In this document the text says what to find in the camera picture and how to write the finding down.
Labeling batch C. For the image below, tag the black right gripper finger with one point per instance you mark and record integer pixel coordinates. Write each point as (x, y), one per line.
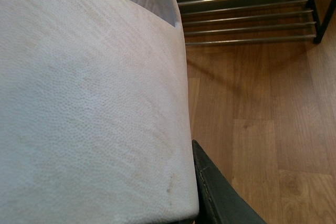
(219, 202)

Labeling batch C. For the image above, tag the light blue slipper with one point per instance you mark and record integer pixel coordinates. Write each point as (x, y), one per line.
(94, 113)

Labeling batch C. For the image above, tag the black metal shoe rack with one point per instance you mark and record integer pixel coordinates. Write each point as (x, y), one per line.
(227, 22)

